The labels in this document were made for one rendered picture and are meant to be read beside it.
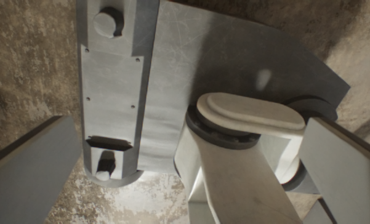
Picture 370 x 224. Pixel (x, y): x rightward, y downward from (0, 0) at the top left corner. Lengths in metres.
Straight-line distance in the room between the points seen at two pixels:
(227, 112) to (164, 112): 0.21
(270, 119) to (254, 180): 0.11
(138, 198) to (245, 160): 0.78
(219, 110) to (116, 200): 0.84
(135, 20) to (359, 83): 0.75
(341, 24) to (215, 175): 0.61
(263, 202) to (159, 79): 0.31
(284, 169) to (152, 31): 0.35
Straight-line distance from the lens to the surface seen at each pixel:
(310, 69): 0.53
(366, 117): 1.01
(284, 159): 0.40
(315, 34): 0.72
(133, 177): 0.65
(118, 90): 0.46
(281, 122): 0.37
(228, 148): 0.33
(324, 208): 1.26
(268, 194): 0.29
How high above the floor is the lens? 0.59
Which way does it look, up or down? 58 degrees down
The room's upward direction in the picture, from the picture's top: 176 degrees clockwise
